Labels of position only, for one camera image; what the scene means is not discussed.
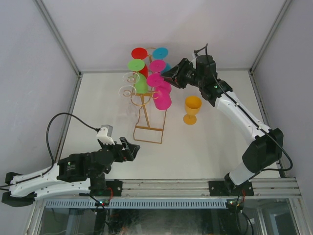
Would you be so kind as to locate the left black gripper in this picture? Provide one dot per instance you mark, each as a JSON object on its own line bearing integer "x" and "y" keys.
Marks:
{"x": 131, "y": 150}

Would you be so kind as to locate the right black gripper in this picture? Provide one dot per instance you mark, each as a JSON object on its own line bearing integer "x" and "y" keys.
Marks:
{"x": 176, "y": 73}

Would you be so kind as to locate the magenta wine glass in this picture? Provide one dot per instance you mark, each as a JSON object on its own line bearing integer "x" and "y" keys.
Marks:
{"x": 155, "y": 80}
{"x": 161, "y": 93}

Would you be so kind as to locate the orange plastic wine glass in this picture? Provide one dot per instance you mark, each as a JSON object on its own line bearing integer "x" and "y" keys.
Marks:
{"x": 192, "y": 107}

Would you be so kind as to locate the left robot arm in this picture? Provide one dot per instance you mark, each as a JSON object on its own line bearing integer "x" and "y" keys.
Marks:
{"x": 80, "y": 173}

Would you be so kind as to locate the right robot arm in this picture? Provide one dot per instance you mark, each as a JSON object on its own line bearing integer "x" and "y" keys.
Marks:
{"x": 265, "y": 145}

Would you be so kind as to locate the cyan plastic wine glass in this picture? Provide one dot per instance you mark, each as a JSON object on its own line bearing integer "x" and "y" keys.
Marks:
{"x": 161, "y": 54}

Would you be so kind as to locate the green plastic wine glass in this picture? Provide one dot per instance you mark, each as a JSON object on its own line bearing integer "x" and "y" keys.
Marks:
{"x": 139, "y": 69}

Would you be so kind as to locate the red plastic wine glass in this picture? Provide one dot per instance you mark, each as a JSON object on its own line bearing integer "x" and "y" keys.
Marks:
{"x": 141, "y": 53}

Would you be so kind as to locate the rear clear wine glass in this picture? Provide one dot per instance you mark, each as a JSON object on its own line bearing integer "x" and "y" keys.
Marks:
{"x": 131, "y": 77}

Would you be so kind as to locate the clear wine glass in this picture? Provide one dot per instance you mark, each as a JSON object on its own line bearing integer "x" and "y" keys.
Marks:
{"x": 127, "y": 93}
{"x": 131, "y": 77}

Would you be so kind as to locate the front clear wine glass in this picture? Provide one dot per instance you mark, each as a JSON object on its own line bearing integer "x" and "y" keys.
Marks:
{"x": 127, "y": 93}

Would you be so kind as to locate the left green led board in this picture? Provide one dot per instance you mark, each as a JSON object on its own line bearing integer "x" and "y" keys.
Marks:
{"x": 103, "y": 203}

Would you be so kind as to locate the green led board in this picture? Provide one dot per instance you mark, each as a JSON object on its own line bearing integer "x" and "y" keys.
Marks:
{"x": 103, "y": 203}
{"x": 234, "y": 207}

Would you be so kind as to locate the right green led board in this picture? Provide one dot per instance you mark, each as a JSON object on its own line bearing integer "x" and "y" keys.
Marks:
{"x": 234, "y": 207}

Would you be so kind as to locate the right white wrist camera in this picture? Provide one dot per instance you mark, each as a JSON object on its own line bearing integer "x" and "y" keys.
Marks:
{"x": 195, "y": 55}

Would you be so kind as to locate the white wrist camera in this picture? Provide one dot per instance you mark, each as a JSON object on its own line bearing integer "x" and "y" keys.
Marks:
{"x": 104, "y": 135}
{"x": 195, "y": 55}

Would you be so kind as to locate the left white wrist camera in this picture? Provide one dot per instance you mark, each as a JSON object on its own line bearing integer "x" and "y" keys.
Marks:
{"x": 104, "y": 135}

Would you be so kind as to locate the gold wire glass rack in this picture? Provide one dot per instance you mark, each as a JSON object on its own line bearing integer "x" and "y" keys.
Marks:
{"x": 150, "y": 124}

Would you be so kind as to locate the blue slotted cable duct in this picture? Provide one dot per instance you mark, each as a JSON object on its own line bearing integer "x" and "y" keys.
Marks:
{"x": 89, "y": 203}

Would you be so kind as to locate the right black base bracket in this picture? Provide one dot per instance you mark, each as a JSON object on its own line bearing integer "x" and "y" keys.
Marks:
{"x": 220, "y": 188}

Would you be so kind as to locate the right aluminium frame post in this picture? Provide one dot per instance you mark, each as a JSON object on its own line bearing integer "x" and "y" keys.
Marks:
{"x": 279, "y": 18}

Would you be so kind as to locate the aluminium frame post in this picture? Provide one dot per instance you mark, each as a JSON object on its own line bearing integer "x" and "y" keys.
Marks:
{"x": 46, "y": 16}
{"x": 279, "y": 18}

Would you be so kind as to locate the left aluminium frame post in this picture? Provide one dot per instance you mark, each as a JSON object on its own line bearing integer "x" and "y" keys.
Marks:
{"x": 46, "y": 16}

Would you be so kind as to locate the aluminium front rail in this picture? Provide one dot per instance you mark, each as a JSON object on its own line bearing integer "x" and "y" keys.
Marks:
{"x": 263, "y": 188}

